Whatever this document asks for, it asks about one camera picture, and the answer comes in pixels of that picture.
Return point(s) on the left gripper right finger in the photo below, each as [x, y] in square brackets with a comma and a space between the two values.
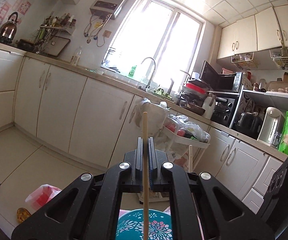
[201, 206]

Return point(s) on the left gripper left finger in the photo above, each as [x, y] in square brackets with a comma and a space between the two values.
[88, 208]

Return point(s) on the chrome kitchen faucet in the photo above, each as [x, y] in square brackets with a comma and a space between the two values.
[152, 72]

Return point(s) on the cream kitchen cabinets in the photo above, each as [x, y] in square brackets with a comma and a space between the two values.
[56, 122]

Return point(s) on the white rolling storage cart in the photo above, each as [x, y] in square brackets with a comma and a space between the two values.
[175, 136]

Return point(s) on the white plastic bag on cart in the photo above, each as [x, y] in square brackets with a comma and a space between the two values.
[159, 117]

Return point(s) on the red checkered plastic tablecloth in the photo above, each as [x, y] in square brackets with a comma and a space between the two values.
[41, 196]

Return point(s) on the white electric water boiler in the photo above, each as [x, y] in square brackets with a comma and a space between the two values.
[273, 122]

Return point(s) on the red lidded pot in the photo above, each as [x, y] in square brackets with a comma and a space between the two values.
[194, 89]

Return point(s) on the black toaster oven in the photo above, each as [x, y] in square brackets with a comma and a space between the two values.
[224, 110]

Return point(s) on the green dish soap bottle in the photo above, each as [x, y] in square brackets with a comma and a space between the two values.
[132, 71]

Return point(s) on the black microwave oven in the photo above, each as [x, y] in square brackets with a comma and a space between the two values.
[220, 82]

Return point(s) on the window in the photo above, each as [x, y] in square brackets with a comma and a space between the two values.
[155, 29]

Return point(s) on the clear plastic bottle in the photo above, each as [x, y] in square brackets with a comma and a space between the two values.
[76, 56]

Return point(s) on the gas water heater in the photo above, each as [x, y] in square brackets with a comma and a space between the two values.
[105, 8]

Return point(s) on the steel kettle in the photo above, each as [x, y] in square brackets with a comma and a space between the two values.
[9, 29]

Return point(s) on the wall utensil rack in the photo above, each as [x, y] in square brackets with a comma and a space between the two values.
[49, 39]

